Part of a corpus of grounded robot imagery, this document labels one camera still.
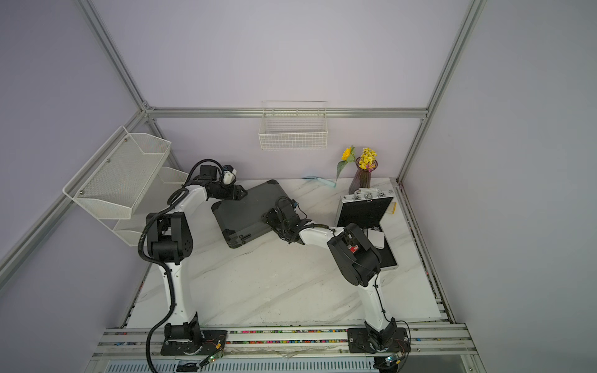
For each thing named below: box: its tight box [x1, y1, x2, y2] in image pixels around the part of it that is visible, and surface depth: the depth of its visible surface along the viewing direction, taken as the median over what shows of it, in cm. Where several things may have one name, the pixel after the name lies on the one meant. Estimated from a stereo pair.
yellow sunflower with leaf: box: [335, 145, 357, 181], surface depth 98 cm
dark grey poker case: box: [211, 178, 290, 248], surface depth 98 cm
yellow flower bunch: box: [358, 147, 378, 172], surface depth 98 cm
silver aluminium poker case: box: [335, 187, 398, 272], surface depth 86 cm
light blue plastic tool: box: [300, 175, 337, 189], surface depth 124 cm
